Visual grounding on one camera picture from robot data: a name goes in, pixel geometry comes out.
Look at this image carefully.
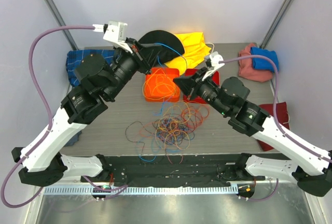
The pink cloth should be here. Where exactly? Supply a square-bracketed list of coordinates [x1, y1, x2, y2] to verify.
[238, 43, 273, 82]

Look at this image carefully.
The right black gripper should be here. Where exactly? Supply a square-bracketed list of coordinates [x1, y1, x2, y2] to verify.
[175, 66, 231, 117]

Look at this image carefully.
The blue plaid cloth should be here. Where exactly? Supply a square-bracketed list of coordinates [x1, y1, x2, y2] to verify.
[66, 49, 115, 87]

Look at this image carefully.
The dark red cloth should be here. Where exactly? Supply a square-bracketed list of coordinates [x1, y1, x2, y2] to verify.
[257, 102, 289, 151]

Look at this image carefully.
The yellow wire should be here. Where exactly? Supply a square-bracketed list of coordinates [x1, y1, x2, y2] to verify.
[142, 68, 179, 102]

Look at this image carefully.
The orange plastic box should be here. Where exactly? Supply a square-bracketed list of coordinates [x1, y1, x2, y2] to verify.
[142, 67, 180, 103]

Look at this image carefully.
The red plastic box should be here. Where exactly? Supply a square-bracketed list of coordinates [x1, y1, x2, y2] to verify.
[183, 68, 220, 104]

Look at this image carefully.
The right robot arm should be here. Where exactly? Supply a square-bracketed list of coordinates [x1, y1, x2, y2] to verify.
[173, 68, 331, 197]

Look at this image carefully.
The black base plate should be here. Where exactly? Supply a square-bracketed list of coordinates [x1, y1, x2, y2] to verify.
[89, 153, 268, 188]

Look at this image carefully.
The tangled wire pile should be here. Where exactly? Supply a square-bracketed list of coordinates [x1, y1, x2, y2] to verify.
[124, 101, 210, 164]

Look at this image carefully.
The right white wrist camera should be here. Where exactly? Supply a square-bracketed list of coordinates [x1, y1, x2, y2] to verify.
[202, 51, 225, 81]

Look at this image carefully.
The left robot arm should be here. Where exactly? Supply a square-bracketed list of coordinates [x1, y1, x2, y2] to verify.
[12, 38, 162, 187]

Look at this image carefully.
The black cloth hat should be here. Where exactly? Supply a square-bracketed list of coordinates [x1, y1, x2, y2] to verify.
[138, 30, 185, 66]

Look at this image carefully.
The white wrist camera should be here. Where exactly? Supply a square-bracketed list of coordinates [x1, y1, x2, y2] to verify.
[202, 51, 225, 81]
[92, 21, 133, 54]

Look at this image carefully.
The grey cloth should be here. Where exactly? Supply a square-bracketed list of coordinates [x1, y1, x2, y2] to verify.
[64, 131, 82, 147]

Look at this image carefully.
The yellow cloth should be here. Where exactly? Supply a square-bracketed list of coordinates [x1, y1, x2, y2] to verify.
[165, 32, 211, 75]

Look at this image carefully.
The white cable duct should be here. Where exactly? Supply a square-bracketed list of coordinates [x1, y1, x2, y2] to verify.
[44, 184, 238, 195]

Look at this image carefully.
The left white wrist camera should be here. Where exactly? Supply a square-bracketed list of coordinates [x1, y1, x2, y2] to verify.
[92, 21, 133, 54]

